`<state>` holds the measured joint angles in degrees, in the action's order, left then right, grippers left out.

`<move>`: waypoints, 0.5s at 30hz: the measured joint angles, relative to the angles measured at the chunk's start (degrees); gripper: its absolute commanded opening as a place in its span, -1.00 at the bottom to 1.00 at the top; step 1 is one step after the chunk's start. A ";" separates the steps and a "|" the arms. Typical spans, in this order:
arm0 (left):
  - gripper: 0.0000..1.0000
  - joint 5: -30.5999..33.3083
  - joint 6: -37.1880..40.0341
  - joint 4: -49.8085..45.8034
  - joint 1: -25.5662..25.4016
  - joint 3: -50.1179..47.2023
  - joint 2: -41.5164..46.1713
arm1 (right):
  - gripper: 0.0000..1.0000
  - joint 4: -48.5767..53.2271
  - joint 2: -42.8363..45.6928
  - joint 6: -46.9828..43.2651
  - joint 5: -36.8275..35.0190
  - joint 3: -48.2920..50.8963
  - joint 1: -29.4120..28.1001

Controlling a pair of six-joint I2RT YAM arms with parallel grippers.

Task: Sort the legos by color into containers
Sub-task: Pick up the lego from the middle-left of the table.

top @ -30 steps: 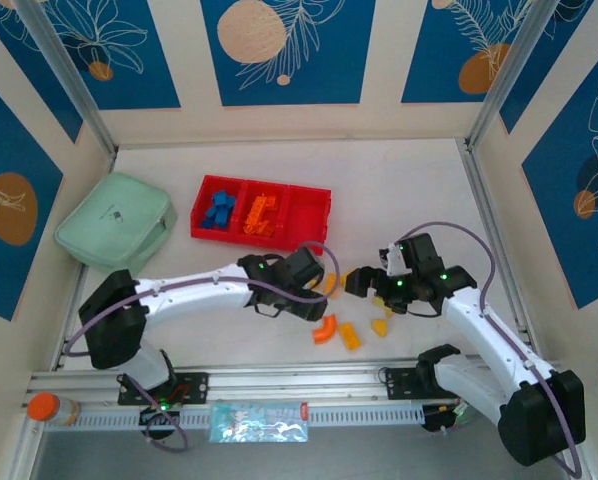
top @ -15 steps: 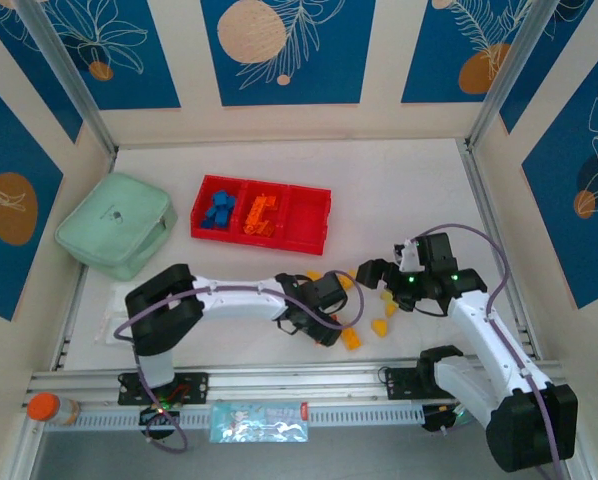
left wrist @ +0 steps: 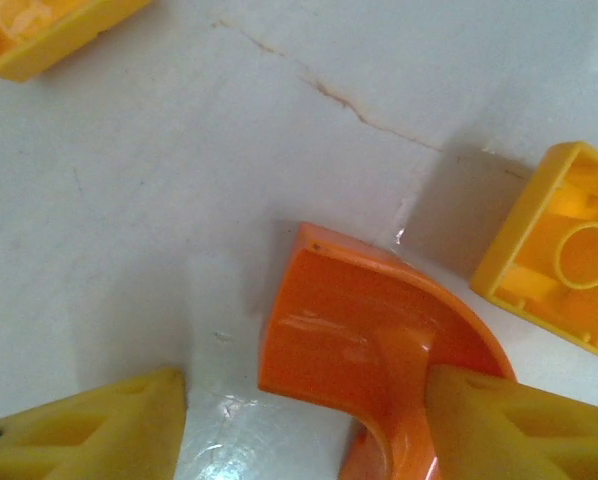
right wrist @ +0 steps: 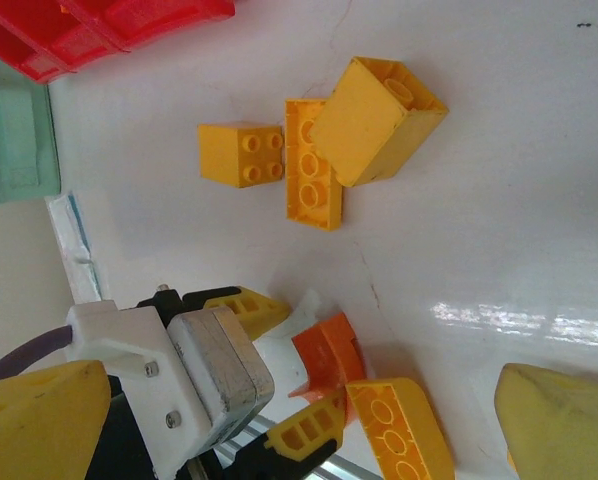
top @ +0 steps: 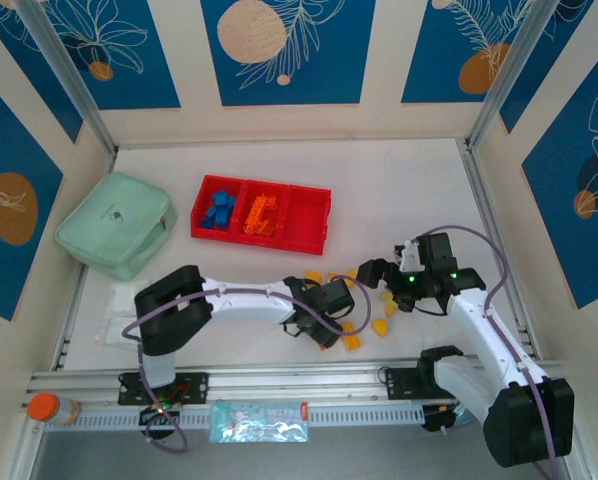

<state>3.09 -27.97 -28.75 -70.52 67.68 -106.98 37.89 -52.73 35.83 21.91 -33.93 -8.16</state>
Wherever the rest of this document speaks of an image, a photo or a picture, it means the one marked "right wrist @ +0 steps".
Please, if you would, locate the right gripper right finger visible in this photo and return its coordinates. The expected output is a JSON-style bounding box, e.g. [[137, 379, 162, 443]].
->
[[493, 362, 598, 480]]

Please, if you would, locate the orange arc lego piece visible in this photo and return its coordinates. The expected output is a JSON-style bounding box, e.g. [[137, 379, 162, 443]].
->
[[287, 311, 366, 401]]

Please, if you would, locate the mint green zip pouch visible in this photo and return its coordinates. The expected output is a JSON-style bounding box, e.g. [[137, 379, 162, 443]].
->
[[0, 47, 63, 205]]

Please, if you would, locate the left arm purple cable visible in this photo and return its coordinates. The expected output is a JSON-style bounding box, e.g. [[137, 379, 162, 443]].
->
[[0, 323, 75, 386]]

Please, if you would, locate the white tissue packet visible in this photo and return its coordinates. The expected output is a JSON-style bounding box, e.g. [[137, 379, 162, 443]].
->
[[45, 193, 104, 307]]

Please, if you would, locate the yellow sloped lego brick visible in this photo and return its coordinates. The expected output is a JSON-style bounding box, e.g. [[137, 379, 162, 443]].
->
[[308, 56, 450, 189]]

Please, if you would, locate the yellow rounded long lego brick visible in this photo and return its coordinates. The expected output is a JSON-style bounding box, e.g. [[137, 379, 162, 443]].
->
[[345, 377, 456, 480]]

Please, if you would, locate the yellow square lego brick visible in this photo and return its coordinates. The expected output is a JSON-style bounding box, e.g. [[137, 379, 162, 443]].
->
[[197, 121, 286, 190]]

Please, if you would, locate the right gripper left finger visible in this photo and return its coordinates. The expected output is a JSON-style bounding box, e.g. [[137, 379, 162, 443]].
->
[[0, 358, 113, 480]]

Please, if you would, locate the red three-compartment tray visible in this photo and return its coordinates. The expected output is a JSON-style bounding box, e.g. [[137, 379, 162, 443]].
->
[[0, 0, 237, 85]]

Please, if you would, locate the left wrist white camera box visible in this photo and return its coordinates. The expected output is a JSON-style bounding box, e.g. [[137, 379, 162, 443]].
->
[[64, 298, 275, 474]]

